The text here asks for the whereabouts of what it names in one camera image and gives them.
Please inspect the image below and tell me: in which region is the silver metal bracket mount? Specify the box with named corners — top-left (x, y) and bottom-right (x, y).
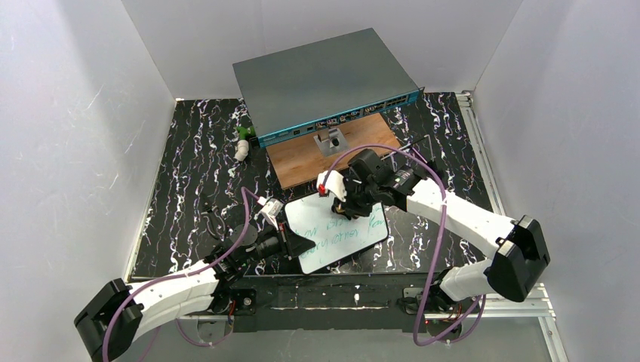
top-left (313, 127), bottom-right (349, 157)

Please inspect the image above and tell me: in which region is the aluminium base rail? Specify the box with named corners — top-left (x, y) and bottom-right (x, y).
top-left (168, 275), bottom-right (568, 361)

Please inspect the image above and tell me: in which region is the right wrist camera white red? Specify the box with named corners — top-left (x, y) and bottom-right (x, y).
top-left (316, 170), bottom-right (347, 201)

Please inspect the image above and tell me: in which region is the green white plastic toy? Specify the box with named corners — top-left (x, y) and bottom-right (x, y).
top-left (234, 126), bottom-right (256, 162)

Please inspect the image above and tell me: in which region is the small whiteboard black frame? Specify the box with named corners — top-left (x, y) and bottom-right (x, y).
top-left (285, 194), bottom-right (389, 275)

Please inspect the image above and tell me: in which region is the yellow black whiteboard eraser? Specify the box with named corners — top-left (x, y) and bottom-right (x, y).
top-left (331, 199), bottom-right (350, 219)

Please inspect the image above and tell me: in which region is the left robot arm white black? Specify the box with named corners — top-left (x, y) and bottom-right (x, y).
top-left (74, 222), bottom-right (316, 361)

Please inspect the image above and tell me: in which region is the grey teal network switch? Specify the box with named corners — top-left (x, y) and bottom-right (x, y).
top-left (232, 28), bottom-right (423, 148)

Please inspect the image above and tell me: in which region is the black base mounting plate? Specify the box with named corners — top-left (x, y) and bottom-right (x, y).
top-left (182, 271), bottom-right (481, 334)

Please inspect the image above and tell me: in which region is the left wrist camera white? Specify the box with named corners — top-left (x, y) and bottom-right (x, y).
top-left (258, 197), bottom-right (284, 230)

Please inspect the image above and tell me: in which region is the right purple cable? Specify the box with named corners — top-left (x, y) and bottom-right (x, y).
top-left (322, 143), bottom-right (487, 347)

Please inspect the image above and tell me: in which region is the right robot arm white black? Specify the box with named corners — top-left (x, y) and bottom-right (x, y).
top-left (316, 145), bottom-right (550, 305)

